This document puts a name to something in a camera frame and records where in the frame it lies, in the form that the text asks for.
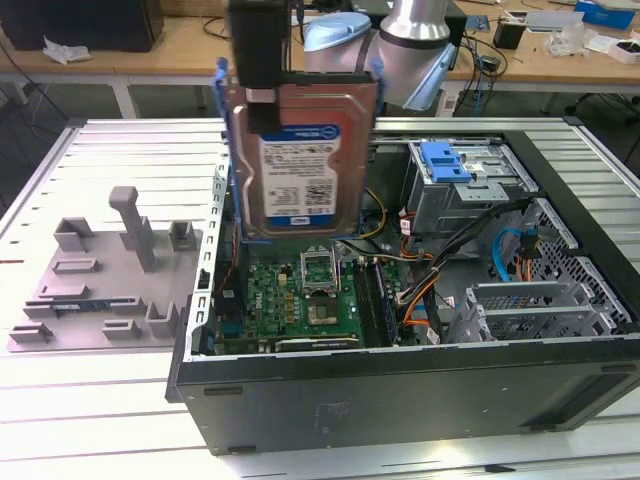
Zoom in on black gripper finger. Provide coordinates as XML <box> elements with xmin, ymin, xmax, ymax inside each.
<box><xmin>243</xmin><ymin>85</ymin><xmax>283</xmax><ymax>136</ymax></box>

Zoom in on hard disk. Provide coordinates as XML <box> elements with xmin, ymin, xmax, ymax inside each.
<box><xmin>213</xmin><ymin>57</ymin><xmax>385</xmax><ymax>246</ymax></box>

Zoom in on orange power wire black plug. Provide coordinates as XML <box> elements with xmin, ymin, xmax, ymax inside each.
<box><xmin>517</xmin><ymin>233</ymin><xmax>545</xmax><ymax>285</ymax></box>

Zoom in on grey metal disk bay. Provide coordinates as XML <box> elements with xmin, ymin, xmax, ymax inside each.
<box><xmin>446</xmin><ymin>279</ymin><xmax>629</xmax><ymax>347</ymax></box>

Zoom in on wooden desk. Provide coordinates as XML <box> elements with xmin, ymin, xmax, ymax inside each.
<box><xmin>0</xmin><ymin>0</ymin><xmax>640</xmax><ymax>120</ymax></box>

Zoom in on metal socket cover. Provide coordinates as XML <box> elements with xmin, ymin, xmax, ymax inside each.
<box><xmin>298</xmin><ymin>245</ymin><xmax>342</xmax><ymax>297</ymax></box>

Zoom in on metal locking lever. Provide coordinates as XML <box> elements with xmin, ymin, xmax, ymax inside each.
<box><xmin>333</xmin><ymin>243</ymin><xmax>346</xmax><ymax>297</ymax></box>

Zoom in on green motherboard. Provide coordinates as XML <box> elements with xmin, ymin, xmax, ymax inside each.
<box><xmin>213</xmin><ymin>207</ymin><xmax>407</xmax><ymax>352</ymax></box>

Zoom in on large black box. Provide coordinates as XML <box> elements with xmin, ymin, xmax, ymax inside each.
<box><xmin>0</xmin><ymin>0</ymin><xmax>166</xmax><ymax>54</ymax></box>

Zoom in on blue plastic drive latch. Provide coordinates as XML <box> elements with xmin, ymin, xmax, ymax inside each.
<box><xmin>419</xmin><ymin>141</ymin><xmax>474</xmax><ymax>184</ymax></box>

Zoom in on crumpled white plastic bag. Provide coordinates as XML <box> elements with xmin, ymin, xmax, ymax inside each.
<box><xmin>41</xmin><ymin>33</ymin><xmax>94</xmax><ymax>66</ymax></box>

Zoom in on black desktop device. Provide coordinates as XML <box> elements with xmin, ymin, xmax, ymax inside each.
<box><xmin>448</xmin><ymin>13</ymin><xmax>470</xmax><ymax>51</ymax></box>

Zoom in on CPU socket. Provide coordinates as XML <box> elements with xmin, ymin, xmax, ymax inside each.
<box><xmin>304</xmin><ymin>297</ymin><xmax>342</xmax><ymax>327</ymax></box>

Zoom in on grey metal drive cage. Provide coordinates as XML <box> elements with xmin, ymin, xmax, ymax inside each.
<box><xmin>403</xmin><ymin>139</ymin><xmax>542</xmax><ymax>237</ymax></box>

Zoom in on black RAM slot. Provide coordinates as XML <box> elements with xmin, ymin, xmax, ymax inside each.
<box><xmin>353</xmin><ymin>257</ymin><xmax>380</xmax><ymax>349</ymax></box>
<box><xmin>365</xmin><ymin>258</ymin><xmax>389</xmax><ymax>348</ymax></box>

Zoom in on RAM stick in slot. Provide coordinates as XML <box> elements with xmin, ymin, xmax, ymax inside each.
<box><xmin>374</xmin><ymin>259</ymin><xmax>401</xmax><ymax>346</ymax></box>

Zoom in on grey parts rack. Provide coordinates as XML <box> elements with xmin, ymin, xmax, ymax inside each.
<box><xmin>7</xmin><ymin>185</ymin><xmax>207</xmax><ymax>354</ymax></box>

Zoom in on black expansion card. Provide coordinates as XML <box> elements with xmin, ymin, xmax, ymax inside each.
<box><xmin>273</xmin><ymin>333</ymin><xmax>362</xmax><ymax>354</ymax></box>

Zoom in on small black box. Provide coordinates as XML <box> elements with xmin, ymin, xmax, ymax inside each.
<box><xmin>492</xmin><ymin>16</ymin><xmax>528</xmax><ymax>50</ymax></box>

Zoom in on RAM stick on rack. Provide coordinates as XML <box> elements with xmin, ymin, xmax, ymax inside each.
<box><xmin>51</xmin><ymin>298</ymin><xmax>110</xmax><ymax>314</ymax></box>

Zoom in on white sheet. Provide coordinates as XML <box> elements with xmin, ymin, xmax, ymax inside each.
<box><xmin>525</xmin><ymin>9</ymin><xmax>585</xmax><ymax>34</ymax></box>

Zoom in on clear plastic bags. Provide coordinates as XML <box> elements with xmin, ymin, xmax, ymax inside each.
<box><xmin>546</xmin><ymin>23</ymin><xmax>587</xmax><ymax>57</ymax></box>

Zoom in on black PC case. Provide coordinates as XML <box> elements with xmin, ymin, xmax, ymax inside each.
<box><xmin>164</xmin><ymin>117</ymin><xmax>640</xmax><ymax>456</ymax></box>

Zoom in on blue cardboard box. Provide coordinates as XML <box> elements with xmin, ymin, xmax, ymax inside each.
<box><xmin>573</xmin><ymin>0</ymin><xmax>637</xmax><ymax>32</ymax></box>

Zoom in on white box dark content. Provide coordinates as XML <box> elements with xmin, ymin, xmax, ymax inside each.
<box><xmin>606</xmin><ymin>38</ymin><xmax>640</xmax><ymax>65</ymax></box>

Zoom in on yellow and black wires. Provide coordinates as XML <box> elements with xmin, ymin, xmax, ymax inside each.
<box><xmin>363</xmin><ymin>185</ymin><xmax>390</xmax><ymax>242</ymax></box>

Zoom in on multicoloured wire bundle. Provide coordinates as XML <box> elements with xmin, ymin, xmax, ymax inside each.
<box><xmin>394</xmin><ymin>267</ymin><xmax>444</xmax><ymax>307</ymax></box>

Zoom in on black sleeved cable bundle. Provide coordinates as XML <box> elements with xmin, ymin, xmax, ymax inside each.
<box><xmin>397</xmin><ymin>198</ymin><xmax>531</xmax><ymax>306</ymax></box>

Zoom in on orange data wire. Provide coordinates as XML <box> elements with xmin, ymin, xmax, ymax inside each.
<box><xmin>401</xmin><ymin>298</ymin><xmax>442</xmax><ymax>331</ymax></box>

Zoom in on blue data wire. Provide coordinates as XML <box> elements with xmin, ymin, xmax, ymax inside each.
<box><xmin>491</xmin><ymin>226</ymin><xmax>540</xmax><ymax>285</ymax></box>

